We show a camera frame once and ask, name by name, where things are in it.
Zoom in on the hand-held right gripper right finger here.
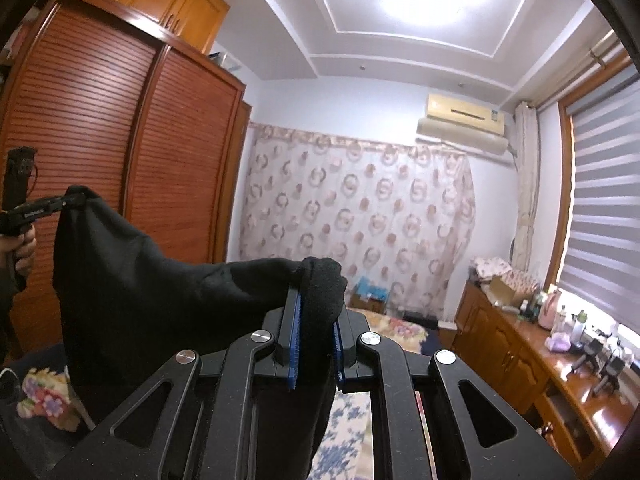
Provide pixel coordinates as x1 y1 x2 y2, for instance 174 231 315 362
332 306 576 480

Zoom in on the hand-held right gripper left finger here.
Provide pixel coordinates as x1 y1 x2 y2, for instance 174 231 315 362
55 285 303 480

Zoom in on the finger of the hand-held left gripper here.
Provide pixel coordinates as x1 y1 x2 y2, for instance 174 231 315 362
47 193 83 212

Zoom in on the black printed t-shirt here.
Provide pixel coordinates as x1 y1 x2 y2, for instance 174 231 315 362
52 185 348 480

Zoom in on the person's left hand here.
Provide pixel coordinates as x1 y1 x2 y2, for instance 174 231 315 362
0 224 39 281

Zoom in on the blue cloth on box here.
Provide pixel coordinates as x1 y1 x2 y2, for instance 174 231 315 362
356 280 390 306

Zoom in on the floral bed blanket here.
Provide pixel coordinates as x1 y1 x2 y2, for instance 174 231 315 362
17 307 441 480

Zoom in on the navy bed sheet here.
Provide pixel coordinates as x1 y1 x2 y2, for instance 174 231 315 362
420 327 456 361

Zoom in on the wooden louvered wardrobe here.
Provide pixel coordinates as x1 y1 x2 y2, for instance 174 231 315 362
0 0 253 361

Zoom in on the floral patterned curtain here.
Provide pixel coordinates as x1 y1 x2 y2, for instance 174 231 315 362
239 121 476 321

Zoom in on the wooden sideboard cabinet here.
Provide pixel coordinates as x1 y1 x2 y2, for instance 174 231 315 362
450 280 640 466

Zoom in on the folded floral cloth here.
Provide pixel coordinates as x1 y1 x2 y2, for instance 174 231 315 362
472 256 513 281

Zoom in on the pink kettle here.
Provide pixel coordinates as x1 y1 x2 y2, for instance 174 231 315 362
537 287 563 331

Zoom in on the clear plastic box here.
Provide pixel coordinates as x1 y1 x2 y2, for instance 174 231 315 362
209 51 242 73

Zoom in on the black tripod gadget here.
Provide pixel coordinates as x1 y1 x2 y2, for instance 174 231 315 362
570 337 603 381
595 345 626 396

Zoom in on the cream side curtain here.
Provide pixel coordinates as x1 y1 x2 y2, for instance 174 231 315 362
514 101 538 276

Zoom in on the striped window blind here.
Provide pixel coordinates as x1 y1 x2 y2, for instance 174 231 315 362
557 67 640 341

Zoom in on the metal curtain rod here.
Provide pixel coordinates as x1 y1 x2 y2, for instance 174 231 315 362
587 30 632 68

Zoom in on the cream wall air conditioner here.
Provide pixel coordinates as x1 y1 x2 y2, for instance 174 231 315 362
416 92 521 161

